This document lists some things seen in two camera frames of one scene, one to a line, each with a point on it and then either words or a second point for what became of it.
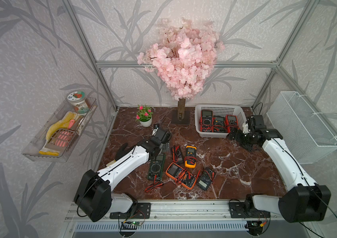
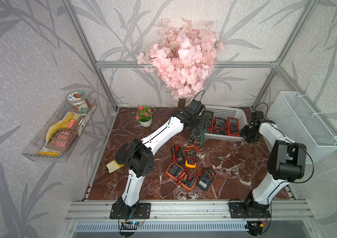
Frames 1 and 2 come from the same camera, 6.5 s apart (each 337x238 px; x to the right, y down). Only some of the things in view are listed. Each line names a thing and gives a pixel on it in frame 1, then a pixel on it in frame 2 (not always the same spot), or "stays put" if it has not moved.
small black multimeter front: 205,178 stays put
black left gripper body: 164,148 to 197,122
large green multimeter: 156,167 to 197,133
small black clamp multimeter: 176,154 stays put
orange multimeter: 180,174 stays put
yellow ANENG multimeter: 190,158 stays put
